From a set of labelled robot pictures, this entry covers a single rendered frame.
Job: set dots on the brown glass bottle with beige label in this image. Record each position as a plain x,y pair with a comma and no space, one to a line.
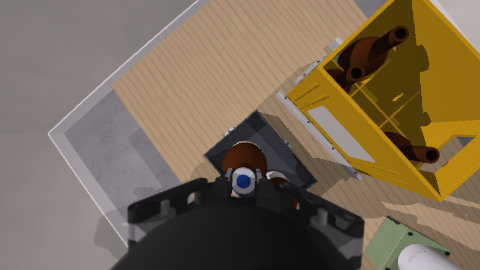
244,157

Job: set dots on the white flat bar with screws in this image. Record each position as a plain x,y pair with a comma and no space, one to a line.
310,127

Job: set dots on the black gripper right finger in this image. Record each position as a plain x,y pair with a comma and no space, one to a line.
344,228

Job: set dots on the brown glass bottle with white label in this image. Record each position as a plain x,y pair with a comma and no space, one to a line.
276,177

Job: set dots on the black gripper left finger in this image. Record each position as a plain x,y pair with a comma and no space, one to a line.
146,214

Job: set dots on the yellow crate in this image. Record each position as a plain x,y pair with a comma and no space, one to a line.
437,65

